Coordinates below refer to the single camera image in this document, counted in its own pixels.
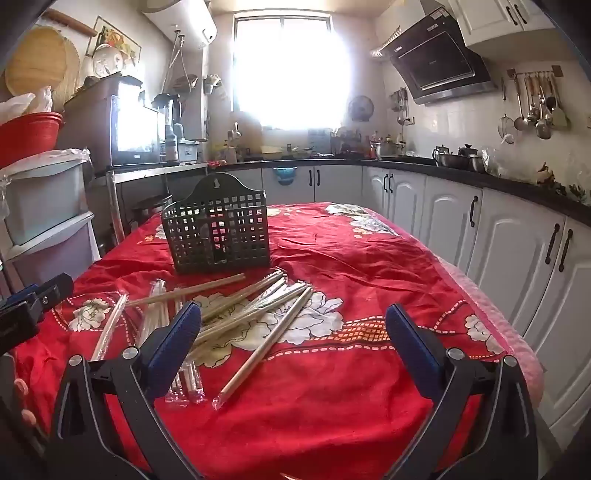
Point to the small round wall fan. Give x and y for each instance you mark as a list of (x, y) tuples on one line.
[(361, 108)]

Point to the white plate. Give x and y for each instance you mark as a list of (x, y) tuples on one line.
[(107, 60)]

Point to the clear plastic bags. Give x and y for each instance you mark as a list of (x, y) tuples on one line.
[(531, 168)]

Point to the pink table cover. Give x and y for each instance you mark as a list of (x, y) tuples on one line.
[(508, 332)]

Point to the person's left hand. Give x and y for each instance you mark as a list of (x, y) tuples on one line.
[(29, 417)]

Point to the white wall cabinet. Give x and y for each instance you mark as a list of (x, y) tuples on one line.
[(498, 18)]

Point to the silver microwave oven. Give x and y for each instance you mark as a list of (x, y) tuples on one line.
[(136, 134)]

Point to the black range hood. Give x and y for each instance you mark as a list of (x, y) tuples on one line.
[(434, 60)]

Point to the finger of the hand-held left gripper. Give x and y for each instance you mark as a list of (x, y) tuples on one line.
[(18, 327), (51, 290)]

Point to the white lower kitchen cabinets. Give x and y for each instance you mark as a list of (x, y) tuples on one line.
[(508, 240)]

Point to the stainless steel shelf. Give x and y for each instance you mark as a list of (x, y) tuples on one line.
[(147, 173)]

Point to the round bamboo sieve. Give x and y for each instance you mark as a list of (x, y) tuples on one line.
[(39, 60)]

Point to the steel cooking pot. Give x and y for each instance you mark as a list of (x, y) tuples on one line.
[(385, 148)]

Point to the black plastic utensil basket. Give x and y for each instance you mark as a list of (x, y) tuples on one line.
[(221, 266)]

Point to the small metal kettle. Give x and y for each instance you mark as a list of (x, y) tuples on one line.
[(442, 154)]

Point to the blue hanging plastic bag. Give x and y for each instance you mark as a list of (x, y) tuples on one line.
[(284, 175)]

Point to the silver flexible vent duct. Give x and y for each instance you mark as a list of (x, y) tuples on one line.
[(385, 44)]

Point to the red floral tablecloth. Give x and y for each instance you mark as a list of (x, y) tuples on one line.
[(346, 392)]

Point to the bright kitchen window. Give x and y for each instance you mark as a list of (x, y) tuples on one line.
[(291, 74)]

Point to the hanging utensils beside fan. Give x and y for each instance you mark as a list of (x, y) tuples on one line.
[(400, 104)]

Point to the stacked pots with lids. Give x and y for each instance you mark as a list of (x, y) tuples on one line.
[(152, 210)]

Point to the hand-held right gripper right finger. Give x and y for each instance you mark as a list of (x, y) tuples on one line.
[(411, 344)]

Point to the dark lidded pot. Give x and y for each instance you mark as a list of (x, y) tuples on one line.
[(467, 151)]

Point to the white water heater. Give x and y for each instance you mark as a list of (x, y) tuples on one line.
[(184, 21)]

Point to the red plastic basin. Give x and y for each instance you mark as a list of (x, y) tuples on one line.
[(27, 136)]

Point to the wall poster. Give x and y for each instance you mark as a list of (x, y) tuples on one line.
[(117, 39)]

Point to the bunch of chopsticks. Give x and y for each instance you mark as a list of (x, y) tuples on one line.
[(262, 350)]

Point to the white plastic bag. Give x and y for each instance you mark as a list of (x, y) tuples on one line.
[(23, 104)]

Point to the black blender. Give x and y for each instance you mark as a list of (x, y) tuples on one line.
[(167, 108)]

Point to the grey plastic drawer unit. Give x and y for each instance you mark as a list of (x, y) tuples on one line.
[(41, 203)]

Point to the row of hanging metal utensils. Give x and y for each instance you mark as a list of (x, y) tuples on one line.
[(540, 101)]

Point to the white storage container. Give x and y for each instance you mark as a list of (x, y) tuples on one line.
[(188, 152)]

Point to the wooden rolling pin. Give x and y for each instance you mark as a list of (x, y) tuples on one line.
[(69, 22)]

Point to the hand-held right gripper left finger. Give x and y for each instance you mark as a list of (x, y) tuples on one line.
[(173, 346)]

